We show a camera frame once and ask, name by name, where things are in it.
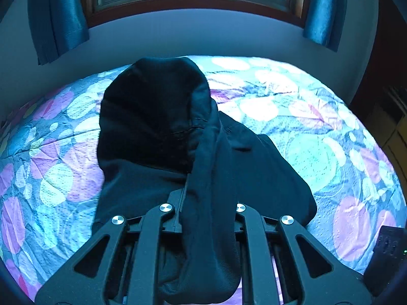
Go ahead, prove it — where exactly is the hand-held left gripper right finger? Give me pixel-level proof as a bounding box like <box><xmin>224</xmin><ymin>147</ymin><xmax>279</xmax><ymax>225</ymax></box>
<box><xmin>234</xmin><ymin>202</ymin><xmax>373</xmax><ymax>305</ymax></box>

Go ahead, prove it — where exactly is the blue curtain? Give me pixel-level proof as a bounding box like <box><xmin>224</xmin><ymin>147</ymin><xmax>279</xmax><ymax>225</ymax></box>
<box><xmin>27</xmin><ymin>0</ymin><xmax>90</xmax><ymax>66</ymax></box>
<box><xmin>302</xmin><ymin>0</ymin><xmax>348</xmax><ymax>53</ymax></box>

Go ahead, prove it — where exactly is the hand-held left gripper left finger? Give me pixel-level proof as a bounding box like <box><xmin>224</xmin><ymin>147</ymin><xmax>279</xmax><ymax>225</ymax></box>
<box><xmin>34</xmin><ymin>189</ymin><xmax>186</xmax><ymax>305</ymax></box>

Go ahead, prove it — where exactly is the dark wooden cabinet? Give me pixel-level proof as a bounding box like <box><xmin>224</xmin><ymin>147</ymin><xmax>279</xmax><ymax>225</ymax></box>
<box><xmin>349</xmin><ymin>0</ymin><xmax>407</xmax><ymax>180</ymax></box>

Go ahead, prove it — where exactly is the floral patterned bedspread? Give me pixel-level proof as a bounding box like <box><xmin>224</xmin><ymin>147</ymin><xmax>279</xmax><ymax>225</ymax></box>
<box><xmin>0</xmin><ymin>55</ymin><xmax>407</xmax><ymax>303</ymax></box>

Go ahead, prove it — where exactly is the black zip jacket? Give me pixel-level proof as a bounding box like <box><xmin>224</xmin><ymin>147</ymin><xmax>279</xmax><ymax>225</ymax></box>
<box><xmin>92</xmin><ymin>56</ymin><xmax>318</xmax><ymax>304</ymax></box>

